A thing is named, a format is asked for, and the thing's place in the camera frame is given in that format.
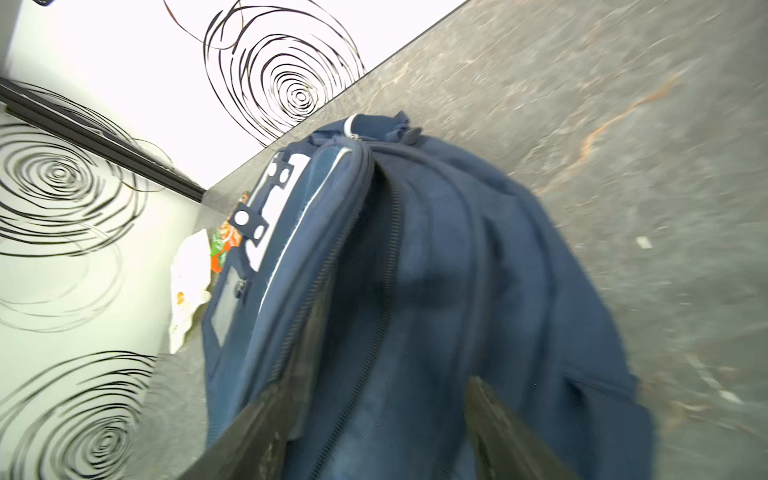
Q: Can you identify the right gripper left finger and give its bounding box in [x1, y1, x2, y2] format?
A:
[180, 383, 294, 480]

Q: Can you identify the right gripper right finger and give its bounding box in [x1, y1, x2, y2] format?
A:
[464, 376, 578, 480]

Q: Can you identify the navy blue student backpack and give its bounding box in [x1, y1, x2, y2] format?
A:
[201, 114, 653, 479]

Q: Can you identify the white cream food pouch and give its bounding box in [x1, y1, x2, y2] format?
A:
[168, 229, 211, 355]

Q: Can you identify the orange green snack packet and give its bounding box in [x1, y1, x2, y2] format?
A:
[210, 207, 242, 274]

